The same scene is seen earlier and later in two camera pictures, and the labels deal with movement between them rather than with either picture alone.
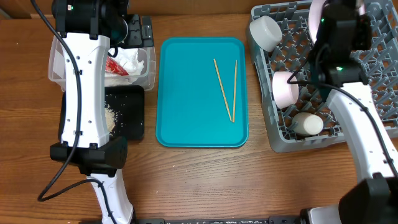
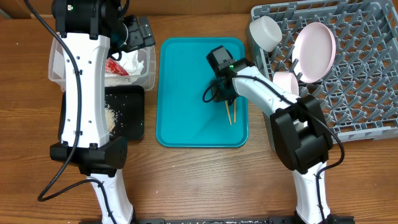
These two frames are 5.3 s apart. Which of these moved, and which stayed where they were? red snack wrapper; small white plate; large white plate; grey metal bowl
Moved: large white plate
Stayed: grey metal bowl; red snack wrapper; small white plate
